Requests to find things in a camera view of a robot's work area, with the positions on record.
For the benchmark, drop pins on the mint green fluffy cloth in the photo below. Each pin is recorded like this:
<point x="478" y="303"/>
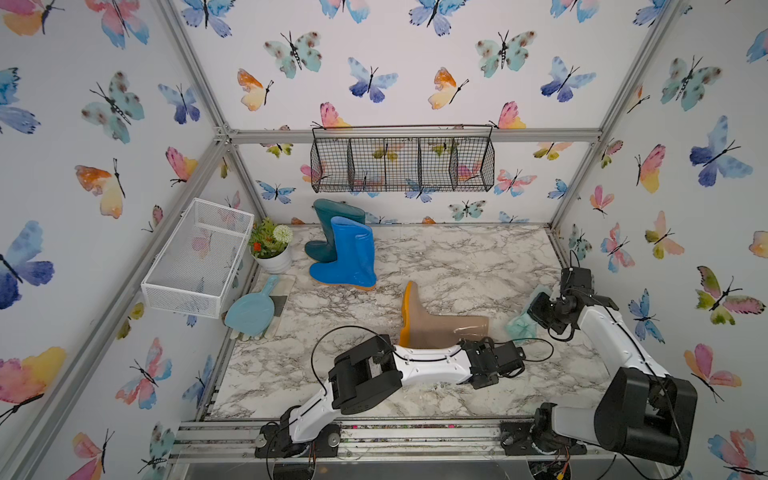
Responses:
<point x="523" y="326"/>

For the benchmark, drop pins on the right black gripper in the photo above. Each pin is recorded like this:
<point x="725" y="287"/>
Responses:
<point x="536" y="311"/>

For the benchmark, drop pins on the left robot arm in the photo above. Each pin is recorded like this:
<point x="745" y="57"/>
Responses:
<point x="369" y="373"/>

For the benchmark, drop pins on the black wire wall basket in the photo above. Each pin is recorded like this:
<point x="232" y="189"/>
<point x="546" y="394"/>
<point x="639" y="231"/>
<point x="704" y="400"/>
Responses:
<point x="388" y="159"/>

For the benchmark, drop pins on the aluminium front rail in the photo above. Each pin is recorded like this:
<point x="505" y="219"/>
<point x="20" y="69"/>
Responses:
<point x="364" y="439"/>

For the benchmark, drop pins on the blue rubber boot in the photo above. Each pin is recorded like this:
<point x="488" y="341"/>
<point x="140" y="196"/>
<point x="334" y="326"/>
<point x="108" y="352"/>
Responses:
<point x="355" y="257"/>

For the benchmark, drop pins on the beige rubber boot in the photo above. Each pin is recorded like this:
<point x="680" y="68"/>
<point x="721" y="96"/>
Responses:
<point x="423" y="330"/>

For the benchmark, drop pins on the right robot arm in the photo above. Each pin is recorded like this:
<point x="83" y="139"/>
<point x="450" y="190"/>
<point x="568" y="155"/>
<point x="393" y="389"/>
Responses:
<point x="645" y="412"/>

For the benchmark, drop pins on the teal green rubber boot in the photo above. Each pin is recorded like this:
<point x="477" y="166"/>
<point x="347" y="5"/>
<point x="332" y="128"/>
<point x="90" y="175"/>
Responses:
<point x="324" y="251"/>

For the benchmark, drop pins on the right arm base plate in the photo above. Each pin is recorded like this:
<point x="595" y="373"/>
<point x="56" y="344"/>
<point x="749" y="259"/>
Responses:
<point x="524" y="438"/>

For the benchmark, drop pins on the white mesh wall basket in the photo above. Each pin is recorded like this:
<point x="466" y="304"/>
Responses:
<point x="194" y="270"/>

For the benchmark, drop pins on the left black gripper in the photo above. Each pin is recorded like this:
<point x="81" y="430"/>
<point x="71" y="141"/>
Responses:
<point x="492" y="380"/>

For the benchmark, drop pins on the potted plant white pot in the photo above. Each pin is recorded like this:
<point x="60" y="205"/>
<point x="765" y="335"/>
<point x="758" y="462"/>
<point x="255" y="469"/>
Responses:
<point x="269" y="244"/>

